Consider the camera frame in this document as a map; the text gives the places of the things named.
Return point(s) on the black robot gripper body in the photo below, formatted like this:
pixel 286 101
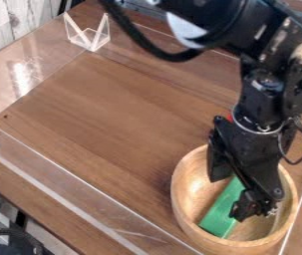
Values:
pixel 254 153

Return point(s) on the clear acrylic corner bracket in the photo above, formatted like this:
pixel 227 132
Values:
pixel 89 39

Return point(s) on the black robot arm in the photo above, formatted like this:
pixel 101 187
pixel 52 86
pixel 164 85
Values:
pixel 259 31

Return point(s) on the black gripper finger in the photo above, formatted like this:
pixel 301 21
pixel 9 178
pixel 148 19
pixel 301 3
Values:
pixel 218 164
pixel 251 204

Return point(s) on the black equipment lower left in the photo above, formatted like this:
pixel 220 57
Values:
pixel 16 242

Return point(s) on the green rectangular block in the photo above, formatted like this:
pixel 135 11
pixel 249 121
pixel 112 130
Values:
pixel 216 222

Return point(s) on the brown wooden bowl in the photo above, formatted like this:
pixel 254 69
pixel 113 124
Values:
pixel 192 194

